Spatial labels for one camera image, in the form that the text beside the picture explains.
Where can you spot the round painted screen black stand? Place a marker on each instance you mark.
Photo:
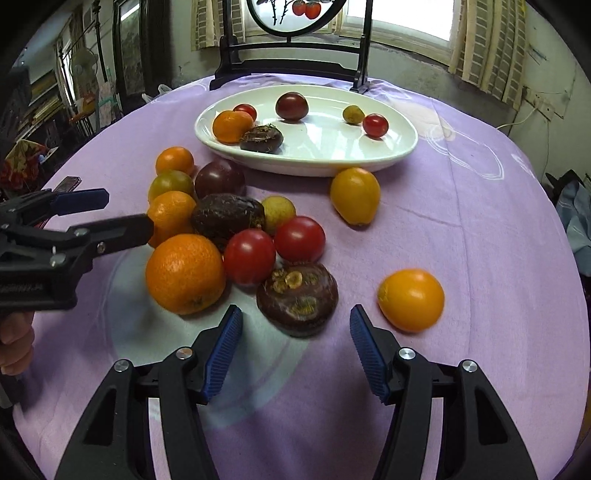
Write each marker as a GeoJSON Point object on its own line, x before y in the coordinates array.
{"type": "Point", "coordinates": [286, 46]}

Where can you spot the dark purple tomato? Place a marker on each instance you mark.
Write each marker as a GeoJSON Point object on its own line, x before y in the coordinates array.
{"type": "Point", "coordinates": [220, 177]}
{"type": "Point", "coordinates": [292, 105]}

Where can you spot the dark mangosteen front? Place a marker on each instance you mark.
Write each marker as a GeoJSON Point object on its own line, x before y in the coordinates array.
{"type": "Point", "coordinates": [298, 299]}

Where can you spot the yellow round tomato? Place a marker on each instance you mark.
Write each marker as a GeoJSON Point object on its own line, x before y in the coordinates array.
{"type": "Point", "coordinates": [411, 300]}

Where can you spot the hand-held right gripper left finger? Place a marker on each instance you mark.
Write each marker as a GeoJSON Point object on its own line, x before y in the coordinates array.
{"type": "Point", "coordinates": [221, 355]}

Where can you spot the dark flat object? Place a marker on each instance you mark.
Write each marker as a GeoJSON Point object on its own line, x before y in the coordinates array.
{"type": "Point", "coordinates": [68, 183]}

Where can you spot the checked beige curtain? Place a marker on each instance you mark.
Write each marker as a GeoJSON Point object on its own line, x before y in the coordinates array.
{"type": "Point", "coordinates": [489, 46]}
{"type": "Point", "coordinates": [210, 23]}

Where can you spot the window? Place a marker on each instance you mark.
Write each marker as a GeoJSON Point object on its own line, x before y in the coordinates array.
{"type": "Point", "coordinates": [406, 21]}

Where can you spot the dark brown passion fruit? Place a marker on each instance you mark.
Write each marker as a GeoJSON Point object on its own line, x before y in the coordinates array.
{"type": "Point", "coordinates": [228, 220]}

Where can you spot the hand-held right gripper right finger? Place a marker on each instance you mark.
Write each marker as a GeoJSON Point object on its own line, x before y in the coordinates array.
{"type": "Point", "coordinates": [369, 355]}

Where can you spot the dark brown water chestnut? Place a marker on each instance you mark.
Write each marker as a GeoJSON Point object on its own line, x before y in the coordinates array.
{"type": "Point", "coordinates": [261, 139]}

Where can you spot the electric fan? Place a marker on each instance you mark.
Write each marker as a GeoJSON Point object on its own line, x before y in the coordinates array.
{"type": "Point", "coordinates": [84, 62]}

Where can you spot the black framed panel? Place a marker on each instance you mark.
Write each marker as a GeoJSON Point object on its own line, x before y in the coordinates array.
{"type": "Point", "coordinates": [131, 46]}

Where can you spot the yellow egg-shaped tomato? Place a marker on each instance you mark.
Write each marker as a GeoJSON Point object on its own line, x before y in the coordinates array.
{"type": "Point", "coordinates": [354, 194]}

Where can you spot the white oval plate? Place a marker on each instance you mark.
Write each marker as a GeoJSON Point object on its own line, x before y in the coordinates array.
{"type": "Point", "coordinates": [318, 143]}

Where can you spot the small yellow-green fruit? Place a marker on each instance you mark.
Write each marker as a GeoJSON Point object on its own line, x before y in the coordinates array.
{"type": "Point", "coordinates": [353, 114]}

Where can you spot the person's left hand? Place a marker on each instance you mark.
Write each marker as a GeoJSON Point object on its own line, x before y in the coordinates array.
{"type": "Point", "coordinates": [16, 344]}

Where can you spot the blue cloth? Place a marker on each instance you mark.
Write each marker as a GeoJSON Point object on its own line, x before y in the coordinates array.
{"type": "Point", "coordinates": [575, 212]}

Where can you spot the green-yellow tomato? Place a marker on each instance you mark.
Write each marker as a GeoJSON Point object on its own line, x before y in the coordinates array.
{"type": "Point", "coordinates": [170, 183]}

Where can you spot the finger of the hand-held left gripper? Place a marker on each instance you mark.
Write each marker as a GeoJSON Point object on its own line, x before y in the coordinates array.
{"type": "Point", "coordinates": [78, 201]}
{"type": "Point", "coordinates": [124, 230]}

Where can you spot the yellow-green round fruit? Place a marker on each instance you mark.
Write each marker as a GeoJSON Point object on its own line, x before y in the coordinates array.
{"type": "Point", "coordinates": [280, 211]}

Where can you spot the small red cherry tomato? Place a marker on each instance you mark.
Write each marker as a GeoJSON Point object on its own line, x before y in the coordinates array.
{"type": "Point", "coordinates": [246, 110]}

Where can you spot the small mandarin orange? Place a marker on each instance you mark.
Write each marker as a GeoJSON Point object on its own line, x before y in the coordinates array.
{"type": "Point", "coordinates": [174, 160]}

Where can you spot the red yellow cloth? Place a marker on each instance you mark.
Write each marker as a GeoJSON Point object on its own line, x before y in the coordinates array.
{"type": "Point", "coordinates": [21, 161]}

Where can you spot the purple tablecloth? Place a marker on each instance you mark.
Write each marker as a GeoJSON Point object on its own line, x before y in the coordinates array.
{"type": "Point", "coordinates": [461, 221]}

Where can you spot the large orange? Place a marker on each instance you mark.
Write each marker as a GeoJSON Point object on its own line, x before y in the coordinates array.
{"type": "Point", "coordinates": [184, 273]}

